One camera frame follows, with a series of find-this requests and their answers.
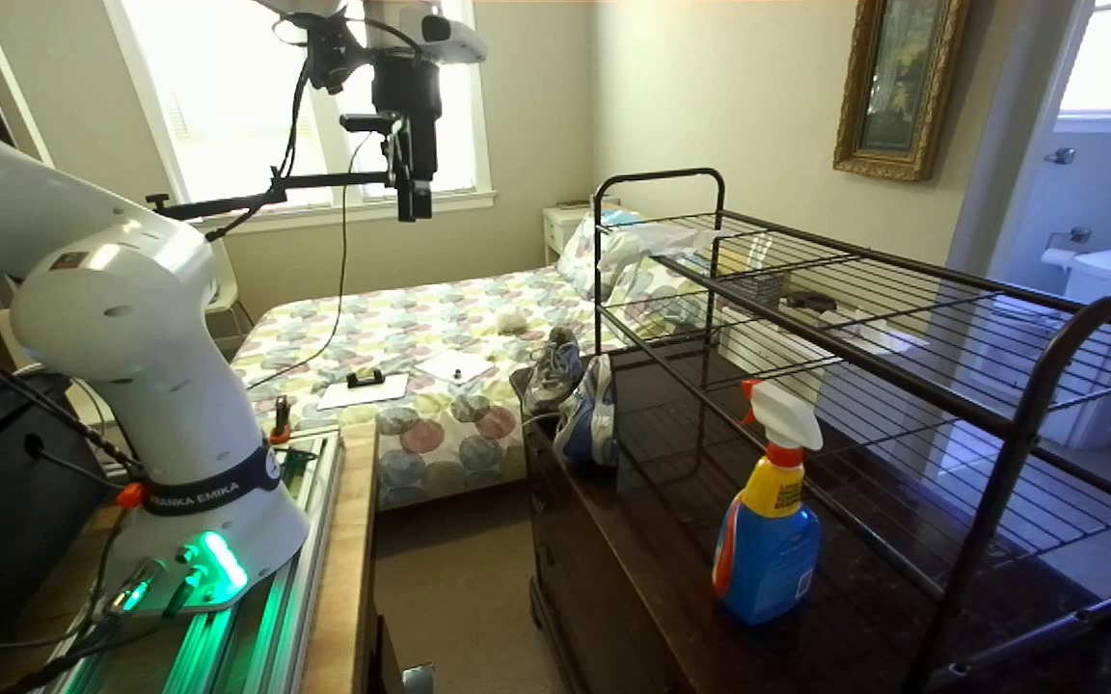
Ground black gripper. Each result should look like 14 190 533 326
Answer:
371 49 447 225

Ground wooden table edge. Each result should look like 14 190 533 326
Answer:
300 416 380 694

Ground blue yellow spray bottle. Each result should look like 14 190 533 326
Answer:
706 375 829 627

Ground dark wooden dresser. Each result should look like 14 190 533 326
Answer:
520 338 1111 694

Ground white paper sheet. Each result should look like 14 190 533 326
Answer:
317 371 411 413

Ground white crumpled cloth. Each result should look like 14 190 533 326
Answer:
556 210 712 307

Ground thin black hanging cable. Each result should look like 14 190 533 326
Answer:
244 127 374 392

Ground black wire shoe rack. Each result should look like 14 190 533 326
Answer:
586 167 1111 694

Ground small dark object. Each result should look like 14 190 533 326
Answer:
779 288 842 319

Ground bed with floral cover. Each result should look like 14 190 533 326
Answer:
227 263 663 518

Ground gold framed picture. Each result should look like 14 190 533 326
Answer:
829 0 976 185

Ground grey blue running shoe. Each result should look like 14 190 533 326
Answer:
550 356 625 477
507 324 591 419

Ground black controller box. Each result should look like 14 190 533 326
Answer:
0 364 113 653

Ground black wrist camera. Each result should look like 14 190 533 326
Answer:
300 13 366 94

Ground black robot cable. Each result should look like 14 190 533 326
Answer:
200 49 326 243

